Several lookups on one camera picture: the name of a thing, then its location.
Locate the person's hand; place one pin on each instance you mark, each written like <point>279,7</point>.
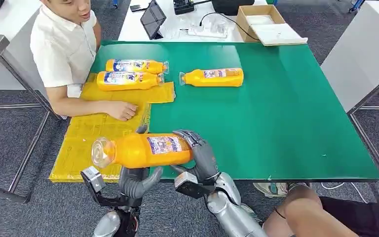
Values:
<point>122,110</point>

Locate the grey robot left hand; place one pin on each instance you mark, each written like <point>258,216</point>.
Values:
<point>132,184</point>

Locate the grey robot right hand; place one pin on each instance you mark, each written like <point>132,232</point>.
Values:
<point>206,160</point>

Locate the orange drink bottle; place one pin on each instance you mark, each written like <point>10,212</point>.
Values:
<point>127,81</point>
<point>137,152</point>
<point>215,80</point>
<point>134,66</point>

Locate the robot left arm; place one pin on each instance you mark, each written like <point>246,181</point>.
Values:
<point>106,225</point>

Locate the yellow plastic sheet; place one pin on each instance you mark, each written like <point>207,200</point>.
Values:
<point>88,137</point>

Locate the person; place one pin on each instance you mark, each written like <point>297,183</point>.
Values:
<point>62,49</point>
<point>307,212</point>

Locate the black tablet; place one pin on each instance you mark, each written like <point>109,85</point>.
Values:
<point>152,18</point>

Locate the black phone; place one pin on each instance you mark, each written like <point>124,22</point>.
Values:
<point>135,8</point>

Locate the white power strip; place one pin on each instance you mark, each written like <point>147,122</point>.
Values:
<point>206,32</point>

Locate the black device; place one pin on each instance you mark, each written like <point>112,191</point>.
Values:
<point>183,6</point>

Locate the open cardboard box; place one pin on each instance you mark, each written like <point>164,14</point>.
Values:
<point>241,23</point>

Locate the white flat sheet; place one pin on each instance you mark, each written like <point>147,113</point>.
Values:
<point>281,34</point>

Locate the black bag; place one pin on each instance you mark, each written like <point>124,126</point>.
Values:
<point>232,6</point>

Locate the white table with metal legs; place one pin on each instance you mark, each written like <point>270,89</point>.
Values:
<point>356,49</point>

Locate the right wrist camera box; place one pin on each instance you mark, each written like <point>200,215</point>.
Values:
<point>189,184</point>

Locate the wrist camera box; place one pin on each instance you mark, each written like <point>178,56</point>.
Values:
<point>93,178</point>
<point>189,184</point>

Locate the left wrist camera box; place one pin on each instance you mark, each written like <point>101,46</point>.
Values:
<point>93,178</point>

